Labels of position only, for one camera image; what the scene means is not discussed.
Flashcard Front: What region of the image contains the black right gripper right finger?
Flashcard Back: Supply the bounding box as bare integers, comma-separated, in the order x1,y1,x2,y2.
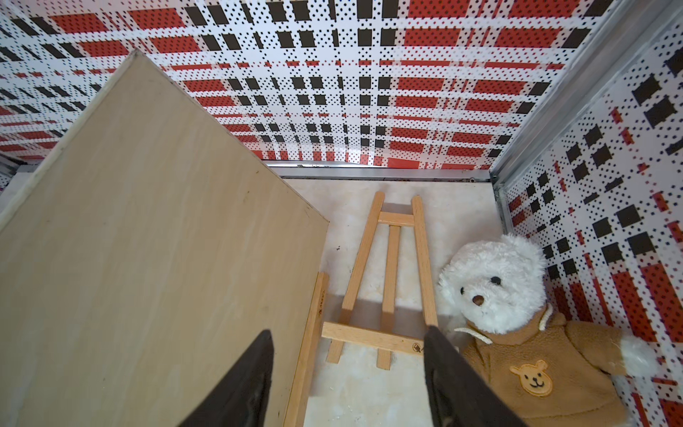
423,327,525,427

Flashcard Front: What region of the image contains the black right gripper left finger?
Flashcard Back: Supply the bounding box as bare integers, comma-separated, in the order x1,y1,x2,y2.
181,329,275,427

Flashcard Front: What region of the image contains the right plywood board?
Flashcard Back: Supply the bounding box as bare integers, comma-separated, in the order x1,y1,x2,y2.
1,51,328,426

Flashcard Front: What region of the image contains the white teddy bear brown hoodie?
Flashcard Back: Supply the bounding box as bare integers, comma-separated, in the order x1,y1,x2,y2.
439,235,658,426

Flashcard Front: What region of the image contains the wooden easel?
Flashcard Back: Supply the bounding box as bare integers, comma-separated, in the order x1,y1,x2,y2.
283,272,329,427
322,191,439,370

